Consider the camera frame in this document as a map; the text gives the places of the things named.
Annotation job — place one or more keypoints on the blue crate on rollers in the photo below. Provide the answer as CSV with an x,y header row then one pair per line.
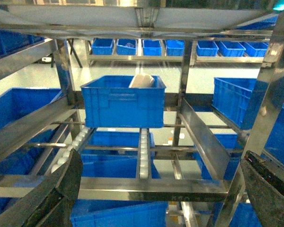
x,y
110,102

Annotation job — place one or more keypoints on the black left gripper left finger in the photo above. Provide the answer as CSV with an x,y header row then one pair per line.
x,y
56,194

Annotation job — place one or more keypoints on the stainless steel shelf rack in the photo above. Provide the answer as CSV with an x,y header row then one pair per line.
x,y
187,20

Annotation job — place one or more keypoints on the white roller track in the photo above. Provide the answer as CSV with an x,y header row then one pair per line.
x,y
77,144
144,153

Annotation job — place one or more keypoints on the white roller track centre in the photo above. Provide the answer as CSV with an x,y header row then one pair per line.
x,y
144,153

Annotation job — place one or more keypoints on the white object in crate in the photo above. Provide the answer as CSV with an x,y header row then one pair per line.
x,y
142,80

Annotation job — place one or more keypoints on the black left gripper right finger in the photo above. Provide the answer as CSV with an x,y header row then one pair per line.
x,y
264,181

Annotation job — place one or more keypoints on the white roller track left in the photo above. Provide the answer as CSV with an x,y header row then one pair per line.
x,y
77,144

